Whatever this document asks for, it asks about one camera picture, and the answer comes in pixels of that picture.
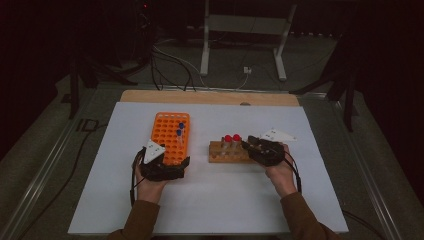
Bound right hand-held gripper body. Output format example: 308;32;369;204
248;127;298;167

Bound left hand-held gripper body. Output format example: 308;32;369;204
139;139;186;183

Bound orange plastic tube rack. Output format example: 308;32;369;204
150;111;191;167

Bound wooden test tube rack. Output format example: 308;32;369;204
208;140;258;165

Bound person's left hand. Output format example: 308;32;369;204
134;159;168;205

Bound person's right hand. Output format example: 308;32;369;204
264;143;299;199

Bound red capped test tube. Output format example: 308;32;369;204
232;133;242;157
223;134;233;157

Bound white table mat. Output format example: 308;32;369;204
67;101;350;236

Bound black tripod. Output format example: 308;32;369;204
289;43;360;133

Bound white metal stand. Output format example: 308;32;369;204
199;0;298;82

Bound dark equipment rack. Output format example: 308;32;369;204
132;0;156;66

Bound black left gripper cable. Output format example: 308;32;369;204
129;147;148;207

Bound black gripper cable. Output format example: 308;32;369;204
129;147;148;207
282;150;303;195

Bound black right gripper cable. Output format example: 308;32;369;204
282;150;303;195

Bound white floor cable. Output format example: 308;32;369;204
153;39;250;91

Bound black floor cables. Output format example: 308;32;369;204
150;43;198;93

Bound black floor cable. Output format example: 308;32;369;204
16;122;109;240
341;209;386;240

